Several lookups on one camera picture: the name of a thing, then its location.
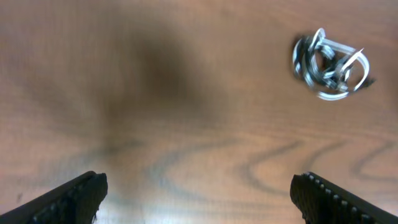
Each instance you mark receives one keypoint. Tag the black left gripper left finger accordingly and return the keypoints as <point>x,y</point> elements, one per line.
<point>76,201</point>

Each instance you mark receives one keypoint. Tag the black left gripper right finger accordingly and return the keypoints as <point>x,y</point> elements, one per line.
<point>322,202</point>

